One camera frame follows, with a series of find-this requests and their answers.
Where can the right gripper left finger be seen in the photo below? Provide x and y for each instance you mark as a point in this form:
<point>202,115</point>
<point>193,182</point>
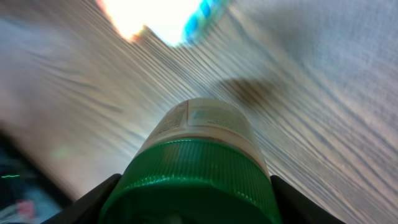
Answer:
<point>86,210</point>

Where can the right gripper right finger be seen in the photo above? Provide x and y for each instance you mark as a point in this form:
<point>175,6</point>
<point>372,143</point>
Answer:
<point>294,207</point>

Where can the green lid jar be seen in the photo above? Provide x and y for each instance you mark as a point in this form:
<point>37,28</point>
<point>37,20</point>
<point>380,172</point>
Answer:
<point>200,164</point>

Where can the white barcode scanner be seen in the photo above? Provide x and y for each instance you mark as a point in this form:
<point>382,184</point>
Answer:
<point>175,22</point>

